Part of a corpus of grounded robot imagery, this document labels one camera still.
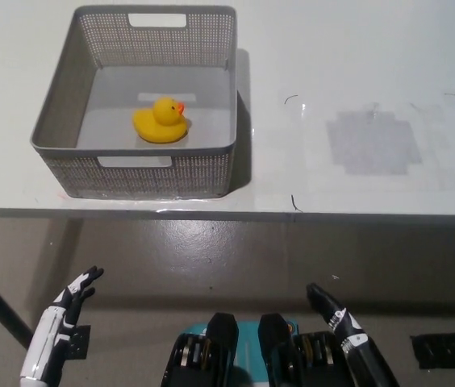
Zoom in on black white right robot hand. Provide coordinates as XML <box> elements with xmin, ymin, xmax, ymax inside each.
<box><xmin>306</xmin><ymin>281</ymin><xmax>401</xmax><ymax>387</ymax></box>

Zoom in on yellow rubber duck toy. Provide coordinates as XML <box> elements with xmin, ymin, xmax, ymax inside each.
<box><xmin>131</xmin><ymin>96</ymin><xmax>190</xmax><ymax>145</ymax></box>

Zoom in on grey perforated plastic basket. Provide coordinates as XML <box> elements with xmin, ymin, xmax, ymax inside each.
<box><xmin>29</xmin><ymin>4</ymin><xmax>240</xmax><ymax>200</ymax></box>

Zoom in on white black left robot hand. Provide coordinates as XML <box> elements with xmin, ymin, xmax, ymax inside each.
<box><xmin>18</xmin><ymin>264</ymin><xmax>106</xmax><ymax>385</ymax></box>

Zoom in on black teal robot torso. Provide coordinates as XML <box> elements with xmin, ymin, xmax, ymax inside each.
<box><xmin>161</xmin><ymin>310</ymin><xmax>353</xmax><ymax>387</ymax></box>

